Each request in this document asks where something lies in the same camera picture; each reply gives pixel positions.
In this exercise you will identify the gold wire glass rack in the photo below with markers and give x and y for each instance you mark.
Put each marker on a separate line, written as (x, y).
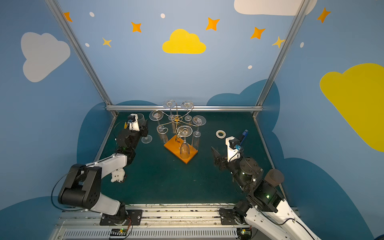
(174, 142)

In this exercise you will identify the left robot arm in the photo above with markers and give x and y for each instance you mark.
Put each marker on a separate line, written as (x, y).
(82, 185)

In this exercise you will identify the brown cup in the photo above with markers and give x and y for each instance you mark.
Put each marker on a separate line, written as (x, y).
(274, 177)

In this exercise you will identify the right circuit board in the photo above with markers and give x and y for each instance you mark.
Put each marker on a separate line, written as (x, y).
(244, 234)

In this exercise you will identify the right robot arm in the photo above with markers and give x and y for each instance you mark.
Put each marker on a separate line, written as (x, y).
(265, 207)

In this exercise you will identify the aluminium frame post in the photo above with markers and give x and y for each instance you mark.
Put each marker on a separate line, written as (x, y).
(292, 32)
(64, 24)

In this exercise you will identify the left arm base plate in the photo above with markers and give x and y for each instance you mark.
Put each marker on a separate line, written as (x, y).
(123, 218)

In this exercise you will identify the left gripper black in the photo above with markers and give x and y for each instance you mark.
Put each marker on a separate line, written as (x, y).
(136, 132)

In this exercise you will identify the left circuit board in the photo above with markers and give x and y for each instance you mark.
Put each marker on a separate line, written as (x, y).
(118, 234)

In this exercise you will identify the circuit board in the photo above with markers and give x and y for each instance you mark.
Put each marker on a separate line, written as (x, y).
(244, 234)
(118, 234)

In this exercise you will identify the white plush toy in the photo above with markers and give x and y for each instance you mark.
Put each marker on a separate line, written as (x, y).
(118, 176)

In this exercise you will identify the white tape roll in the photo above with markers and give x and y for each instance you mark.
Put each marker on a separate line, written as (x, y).
(221, 134)

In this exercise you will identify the wine glass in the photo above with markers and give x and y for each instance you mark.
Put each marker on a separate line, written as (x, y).
(156, 116)
(188, 106)
(198, 121)
(183, 132)
(143, 124)
(170, 104)

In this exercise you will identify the aluminium frame right post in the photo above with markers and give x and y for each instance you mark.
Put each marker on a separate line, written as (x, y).
(292, 32)

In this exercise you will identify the aluminium rail base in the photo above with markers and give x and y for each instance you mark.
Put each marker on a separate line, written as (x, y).
(159, 222)

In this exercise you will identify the aluminium frame left post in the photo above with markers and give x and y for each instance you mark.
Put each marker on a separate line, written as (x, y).
(64, 24)

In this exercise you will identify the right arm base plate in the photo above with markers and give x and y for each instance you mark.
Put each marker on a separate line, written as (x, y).
(229, 216)

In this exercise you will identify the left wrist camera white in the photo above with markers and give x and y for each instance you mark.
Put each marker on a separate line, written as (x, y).
(132, 123)

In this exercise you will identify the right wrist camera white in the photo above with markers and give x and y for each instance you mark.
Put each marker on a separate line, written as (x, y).
(233, 149)

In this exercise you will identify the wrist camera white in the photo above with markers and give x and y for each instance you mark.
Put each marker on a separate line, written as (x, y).
(132, 123)
(233, 149)

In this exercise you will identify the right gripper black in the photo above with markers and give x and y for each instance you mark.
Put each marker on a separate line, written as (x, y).
(223, 162)

